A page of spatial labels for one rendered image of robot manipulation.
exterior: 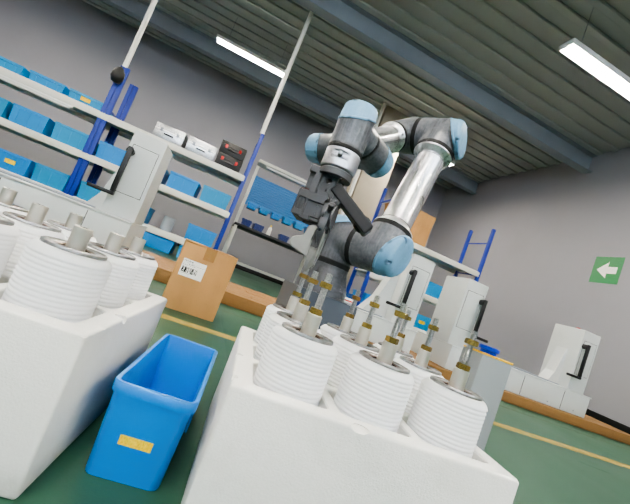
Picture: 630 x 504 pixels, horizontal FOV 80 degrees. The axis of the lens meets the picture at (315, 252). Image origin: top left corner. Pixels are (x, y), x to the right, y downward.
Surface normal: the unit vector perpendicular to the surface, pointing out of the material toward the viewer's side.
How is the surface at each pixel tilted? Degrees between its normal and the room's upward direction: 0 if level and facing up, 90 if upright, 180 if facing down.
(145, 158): 90
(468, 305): 90
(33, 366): 90
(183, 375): 88
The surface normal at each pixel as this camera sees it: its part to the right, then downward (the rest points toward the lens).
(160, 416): 0.15, 0.01
